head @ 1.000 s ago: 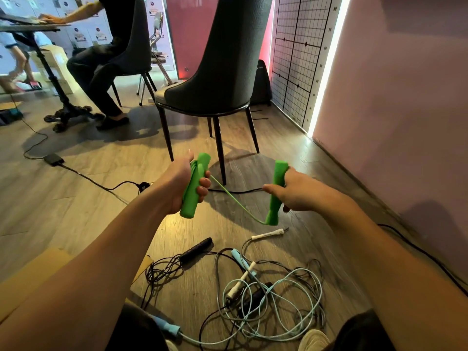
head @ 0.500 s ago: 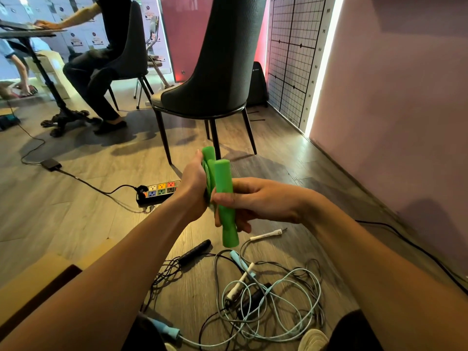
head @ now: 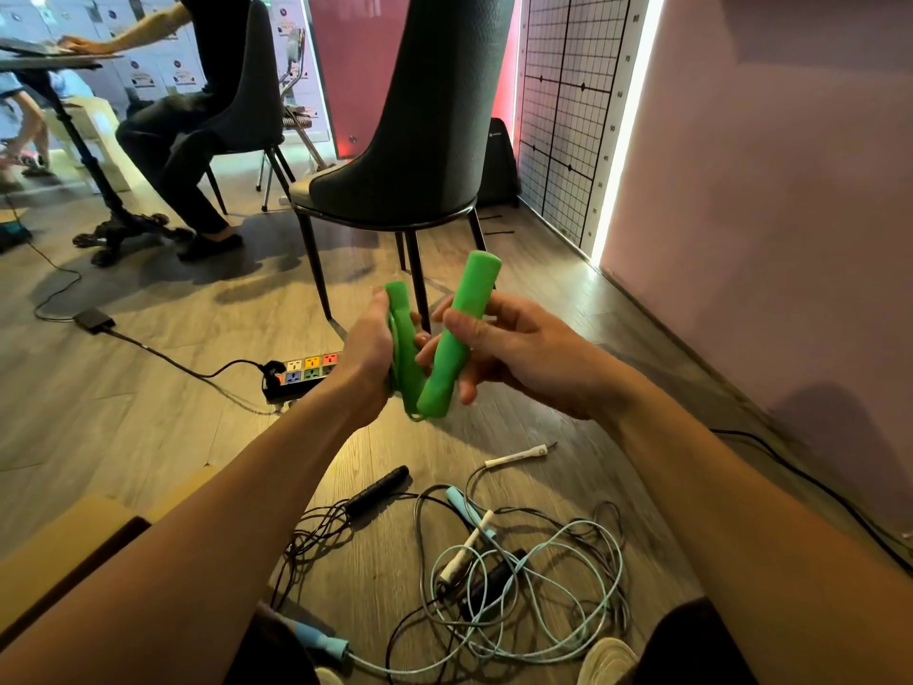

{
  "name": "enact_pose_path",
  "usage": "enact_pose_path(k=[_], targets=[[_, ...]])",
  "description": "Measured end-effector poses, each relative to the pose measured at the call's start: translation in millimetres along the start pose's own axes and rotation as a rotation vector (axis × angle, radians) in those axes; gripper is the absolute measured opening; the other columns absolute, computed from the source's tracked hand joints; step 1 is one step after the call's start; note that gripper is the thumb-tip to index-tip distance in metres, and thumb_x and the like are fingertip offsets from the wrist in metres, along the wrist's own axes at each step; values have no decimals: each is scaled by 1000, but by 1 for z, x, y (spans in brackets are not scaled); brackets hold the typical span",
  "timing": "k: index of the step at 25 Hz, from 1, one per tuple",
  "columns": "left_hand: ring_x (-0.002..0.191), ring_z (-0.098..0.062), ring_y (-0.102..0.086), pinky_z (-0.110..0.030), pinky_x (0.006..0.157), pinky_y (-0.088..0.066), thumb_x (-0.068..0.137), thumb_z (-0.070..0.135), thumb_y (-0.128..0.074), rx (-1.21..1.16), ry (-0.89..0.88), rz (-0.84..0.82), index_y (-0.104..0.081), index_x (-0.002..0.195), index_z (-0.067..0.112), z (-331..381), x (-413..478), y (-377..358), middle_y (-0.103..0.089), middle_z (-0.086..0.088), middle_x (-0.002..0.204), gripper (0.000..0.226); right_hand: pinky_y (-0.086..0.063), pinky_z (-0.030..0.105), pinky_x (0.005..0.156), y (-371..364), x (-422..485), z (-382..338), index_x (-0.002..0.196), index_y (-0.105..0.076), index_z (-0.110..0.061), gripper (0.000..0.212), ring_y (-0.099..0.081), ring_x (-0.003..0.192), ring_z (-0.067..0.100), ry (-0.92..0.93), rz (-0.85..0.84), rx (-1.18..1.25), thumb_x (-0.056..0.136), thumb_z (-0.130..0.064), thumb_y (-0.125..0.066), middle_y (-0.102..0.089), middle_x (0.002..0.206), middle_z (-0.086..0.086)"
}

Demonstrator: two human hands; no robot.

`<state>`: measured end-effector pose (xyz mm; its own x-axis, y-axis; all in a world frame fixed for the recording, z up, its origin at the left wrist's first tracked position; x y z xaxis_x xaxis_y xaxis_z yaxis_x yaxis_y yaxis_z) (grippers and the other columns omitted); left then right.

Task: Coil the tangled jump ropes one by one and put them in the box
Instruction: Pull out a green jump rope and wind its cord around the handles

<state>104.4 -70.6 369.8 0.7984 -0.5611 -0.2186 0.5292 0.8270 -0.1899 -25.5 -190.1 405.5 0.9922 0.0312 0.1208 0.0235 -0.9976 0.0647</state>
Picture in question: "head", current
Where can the person's right hand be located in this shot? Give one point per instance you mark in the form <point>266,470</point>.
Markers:
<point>542,363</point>

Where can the person's left hand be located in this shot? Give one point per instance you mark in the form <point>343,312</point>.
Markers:
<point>364,363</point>

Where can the person's left thumb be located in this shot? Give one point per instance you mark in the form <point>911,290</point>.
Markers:
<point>381,310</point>

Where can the person's right thumb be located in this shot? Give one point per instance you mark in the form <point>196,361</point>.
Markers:
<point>478,333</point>

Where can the person's right forearm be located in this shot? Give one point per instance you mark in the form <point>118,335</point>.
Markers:
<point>756,542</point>

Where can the person's left forearm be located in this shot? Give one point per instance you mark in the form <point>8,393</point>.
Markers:
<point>192,542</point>

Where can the black power strip colourful sockets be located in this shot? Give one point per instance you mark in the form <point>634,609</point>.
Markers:
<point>303,374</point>

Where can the black bag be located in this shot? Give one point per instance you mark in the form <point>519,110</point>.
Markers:
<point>497,167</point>

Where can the dark grey upholstered chair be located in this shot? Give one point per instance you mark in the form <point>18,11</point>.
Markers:
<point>249,92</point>
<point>428,106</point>

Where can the metal folding chair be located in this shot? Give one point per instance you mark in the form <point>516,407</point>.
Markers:
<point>296,114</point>

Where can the white grid board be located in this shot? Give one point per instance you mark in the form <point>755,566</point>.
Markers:
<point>570,114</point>

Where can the white light strip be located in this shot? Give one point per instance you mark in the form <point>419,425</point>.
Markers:
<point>628,121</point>

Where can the black power adapter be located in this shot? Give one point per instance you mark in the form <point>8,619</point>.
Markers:
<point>93,320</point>

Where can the white box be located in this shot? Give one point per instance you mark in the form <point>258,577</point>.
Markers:
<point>89,135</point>

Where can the black stand table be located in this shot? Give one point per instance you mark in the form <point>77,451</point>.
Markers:
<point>78,135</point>

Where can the white shoe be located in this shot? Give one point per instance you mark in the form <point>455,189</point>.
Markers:
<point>328,677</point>
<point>606,663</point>

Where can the black shorts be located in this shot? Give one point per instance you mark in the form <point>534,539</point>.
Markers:
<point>692,649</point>

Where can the brown cardboard box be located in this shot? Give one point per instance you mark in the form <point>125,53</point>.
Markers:
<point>64,542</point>

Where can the laptop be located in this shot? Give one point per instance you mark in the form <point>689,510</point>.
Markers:
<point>32,46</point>

